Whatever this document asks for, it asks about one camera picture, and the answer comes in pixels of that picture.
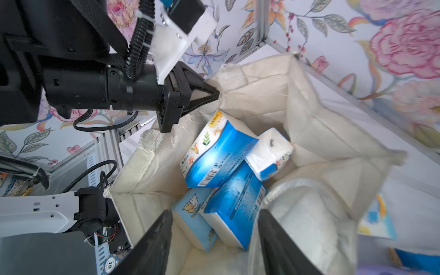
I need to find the colourful tissue pack at back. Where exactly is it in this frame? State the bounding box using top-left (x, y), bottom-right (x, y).
top-left (357, 193), bottom-right (397, 240)

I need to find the purple tissue pack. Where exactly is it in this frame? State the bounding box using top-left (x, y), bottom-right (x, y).
top-left (355, 263), bottom-right (440, 275)

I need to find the blue cartoon tissue pack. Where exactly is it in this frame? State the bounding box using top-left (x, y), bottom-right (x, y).
top-left (171, 188), bottom-right (218, 252)

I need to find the blue floral tissue pack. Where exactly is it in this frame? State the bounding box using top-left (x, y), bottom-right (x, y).
top-left (179, 110), bottom-right (259, 189)

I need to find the black corrugated cable conduit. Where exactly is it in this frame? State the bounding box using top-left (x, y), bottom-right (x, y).
top-left (124, 0), bottom-right (156, 81)

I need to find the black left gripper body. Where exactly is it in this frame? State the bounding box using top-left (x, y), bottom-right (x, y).
top-left (1, 1), bottom-right (183, 132)

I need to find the blue tissue pack edge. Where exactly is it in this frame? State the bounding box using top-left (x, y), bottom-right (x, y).
top-left (388, 247), bottom-right (440, 275)

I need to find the metal base rail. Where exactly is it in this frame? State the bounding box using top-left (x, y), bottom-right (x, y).
top-left (47, 120), bottom-right (159, 275)

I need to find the blue barcode tissue pack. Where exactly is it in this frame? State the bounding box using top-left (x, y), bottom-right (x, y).
top-left (199, 162), bottom-right (267, 250)

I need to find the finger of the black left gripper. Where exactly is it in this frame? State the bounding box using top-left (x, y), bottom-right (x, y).
top-left (178, 61), bottom-right (220, 118)

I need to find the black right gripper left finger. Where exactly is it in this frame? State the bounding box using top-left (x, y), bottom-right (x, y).
top-left (111, 210), bottom-right (173, 275)

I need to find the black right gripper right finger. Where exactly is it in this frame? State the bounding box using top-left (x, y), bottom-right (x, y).
top-left (258, 209), bottom-right (321, 275)

